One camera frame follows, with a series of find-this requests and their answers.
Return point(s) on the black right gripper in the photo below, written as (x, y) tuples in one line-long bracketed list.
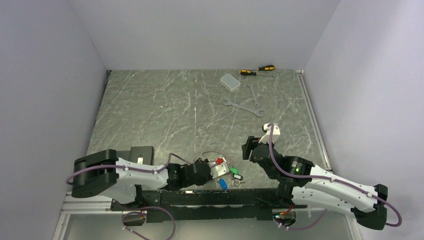
[(251, 142)]

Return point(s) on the metal key organizer plate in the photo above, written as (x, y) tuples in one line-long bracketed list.
[(221, 154)]

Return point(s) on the small silver key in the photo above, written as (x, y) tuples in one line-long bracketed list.
[(236, 183)]

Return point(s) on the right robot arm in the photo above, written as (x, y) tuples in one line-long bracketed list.
[(301, 182)]

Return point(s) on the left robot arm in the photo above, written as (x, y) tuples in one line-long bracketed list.
[(106, 174)]

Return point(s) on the large silver wrench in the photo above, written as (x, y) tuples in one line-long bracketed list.
[(256, 111)]

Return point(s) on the green key tag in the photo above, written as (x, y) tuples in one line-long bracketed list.
[(234, 170)]

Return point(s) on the small silver wrench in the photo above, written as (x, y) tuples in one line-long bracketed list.
[(255, 98)]

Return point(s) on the black key tag white label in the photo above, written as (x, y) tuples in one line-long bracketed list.
[(237, 177)]

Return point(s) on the blue key tag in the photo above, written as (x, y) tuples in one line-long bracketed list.
[(222, 184)]

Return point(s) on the clear plastic box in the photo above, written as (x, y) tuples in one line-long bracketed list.
[(230, 82)]

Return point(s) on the yellow black screwdriver front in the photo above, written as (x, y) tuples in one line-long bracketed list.
[(245, 72)]

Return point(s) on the yellow black screwdriver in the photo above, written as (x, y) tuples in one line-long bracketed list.
[(245, 72), (266, 68)]

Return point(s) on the yellow black screwdriver rear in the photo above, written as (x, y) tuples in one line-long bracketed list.
[(266, 68)]

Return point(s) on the black flat box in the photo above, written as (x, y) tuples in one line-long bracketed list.
[(138, 154)]

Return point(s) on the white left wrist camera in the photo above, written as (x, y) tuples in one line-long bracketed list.
[(219, 167)]

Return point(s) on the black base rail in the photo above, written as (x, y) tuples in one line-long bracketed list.
[(208, 204)]

